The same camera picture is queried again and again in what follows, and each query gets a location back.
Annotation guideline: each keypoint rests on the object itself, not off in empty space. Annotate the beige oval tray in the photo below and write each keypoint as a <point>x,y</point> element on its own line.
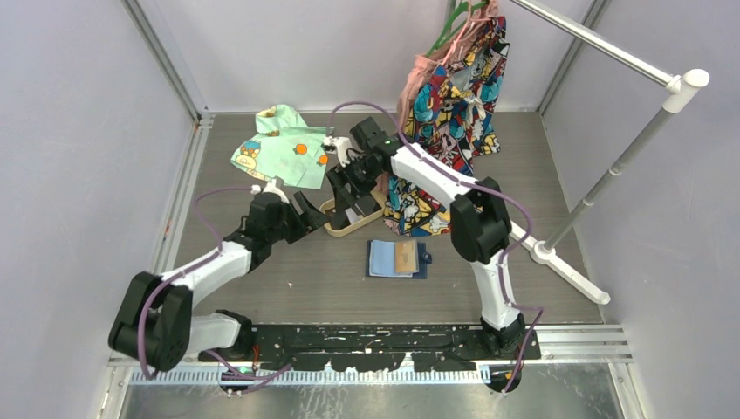
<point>343,229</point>

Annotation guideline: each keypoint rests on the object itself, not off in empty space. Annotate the white credit card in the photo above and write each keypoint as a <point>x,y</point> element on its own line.
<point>352,216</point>

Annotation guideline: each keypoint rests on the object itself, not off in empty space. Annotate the green cartoon child shirt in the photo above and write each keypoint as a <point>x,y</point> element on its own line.
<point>285,146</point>

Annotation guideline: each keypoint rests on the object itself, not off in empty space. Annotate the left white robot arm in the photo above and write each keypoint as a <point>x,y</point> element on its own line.
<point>155,323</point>

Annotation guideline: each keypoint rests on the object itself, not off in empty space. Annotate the white clothes rack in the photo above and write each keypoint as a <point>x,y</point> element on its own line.
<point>613,92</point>

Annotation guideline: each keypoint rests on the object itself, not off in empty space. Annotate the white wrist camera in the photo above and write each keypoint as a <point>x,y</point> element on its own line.
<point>272,186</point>
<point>338,145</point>

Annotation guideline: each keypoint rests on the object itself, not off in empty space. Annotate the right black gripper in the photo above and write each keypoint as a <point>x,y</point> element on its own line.
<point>338,181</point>

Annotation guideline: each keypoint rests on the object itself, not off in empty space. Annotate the tan credit card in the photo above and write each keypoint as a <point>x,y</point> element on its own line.
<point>406,257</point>

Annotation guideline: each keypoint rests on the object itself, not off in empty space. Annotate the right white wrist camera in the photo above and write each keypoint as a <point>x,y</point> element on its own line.
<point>338,145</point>

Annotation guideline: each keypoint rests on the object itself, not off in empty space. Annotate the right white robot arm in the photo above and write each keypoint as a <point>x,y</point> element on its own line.
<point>479,222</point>

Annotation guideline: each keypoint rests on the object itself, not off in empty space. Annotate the green clothes hanger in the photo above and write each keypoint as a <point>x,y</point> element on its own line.
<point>457,10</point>

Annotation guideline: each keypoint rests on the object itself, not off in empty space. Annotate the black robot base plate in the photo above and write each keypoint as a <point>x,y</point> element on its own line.
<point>373,348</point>

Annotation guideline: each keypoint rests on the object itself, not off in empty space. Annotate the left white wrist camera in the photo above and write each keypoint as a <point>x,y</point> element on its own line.
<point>272,186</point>

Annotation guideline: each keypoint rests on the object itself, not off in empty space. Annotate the navy blue card holder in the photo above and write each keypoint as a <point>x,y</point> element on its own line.
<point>380,260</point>

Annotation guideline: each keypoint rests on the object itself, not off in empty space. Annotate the pink hanging garment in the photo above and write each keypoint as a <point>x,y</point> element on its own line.
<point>452,45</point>

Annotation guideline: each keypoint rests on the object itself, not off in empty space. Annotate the colourful comic print garment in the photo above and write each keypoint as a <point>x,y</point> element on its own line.
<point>452,115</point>

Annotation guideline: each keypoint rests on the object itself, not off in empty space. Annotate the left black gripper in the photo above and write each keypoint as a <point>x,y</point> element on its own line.
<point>306,222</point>

